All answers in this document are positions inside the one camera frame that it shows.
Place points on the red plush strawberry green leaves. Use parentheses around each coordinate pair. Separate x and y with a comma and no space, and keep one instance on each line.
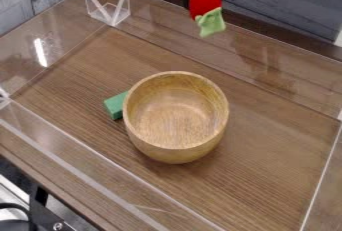
(206,14)

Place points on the wooden bowl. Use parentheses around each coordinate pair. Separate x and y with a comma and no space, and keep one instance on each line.
(175,113)

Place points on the green foam block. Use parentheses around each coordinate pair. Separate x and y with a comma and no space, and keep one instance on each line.
(114,105)

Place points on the clear acrylic corner bracket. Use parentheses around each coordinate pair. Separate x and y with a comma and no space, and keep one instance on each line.
(110,13)

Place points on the black table leg bracket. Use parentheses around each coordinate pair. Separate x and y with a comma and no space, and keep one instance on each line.
(44,219)

